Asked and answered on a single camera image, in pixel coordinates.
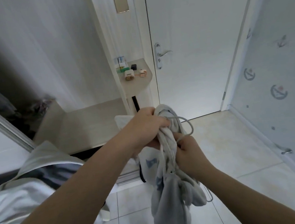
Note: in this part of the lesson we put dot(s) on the rounded corner shelf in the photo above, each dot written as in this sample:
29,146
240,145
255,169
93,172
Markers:
136,85

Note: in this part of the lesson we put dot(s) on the person's right forearm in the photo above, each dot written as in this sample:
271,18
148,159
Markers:
253,199

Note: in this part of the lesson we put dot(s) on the small white blue box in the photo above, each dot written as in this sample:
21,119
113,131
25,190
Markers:
121,63

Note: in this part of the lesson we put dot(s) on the dark fabric pile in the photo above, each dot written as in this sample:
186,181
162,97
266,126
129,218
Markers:
33,113

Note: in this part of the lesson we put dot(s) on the person's right hand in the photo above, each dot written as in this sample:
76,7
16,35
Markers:
192,156

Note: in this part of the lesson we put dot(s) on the person's left forearm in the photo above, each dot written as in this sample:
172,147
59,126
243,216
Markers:
62,205

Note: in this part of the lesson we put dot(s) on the small black item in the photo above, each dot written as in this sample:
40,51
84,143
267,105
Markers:
134,67

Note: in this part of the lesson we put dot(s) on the white hoodie with blue letters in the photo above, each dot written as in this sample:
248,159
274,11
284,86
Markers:
171,203

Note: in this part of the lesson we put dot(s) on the beige switch plate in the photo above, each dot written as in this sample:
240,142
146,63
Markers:
121,3

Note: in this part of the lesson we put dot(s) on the metal door stopper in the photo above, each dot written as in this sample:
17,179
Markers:
285,151

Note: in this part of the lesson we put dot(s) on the person's left hand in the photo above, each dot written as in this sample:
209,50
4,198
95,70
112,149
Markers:
144,129

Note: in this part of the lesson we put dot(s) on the small pink ornament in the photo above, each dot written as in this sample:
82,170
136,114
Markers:
142,73

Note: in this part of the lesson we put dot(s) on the white door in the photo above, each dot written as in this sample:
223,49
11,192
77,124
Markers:
203,45

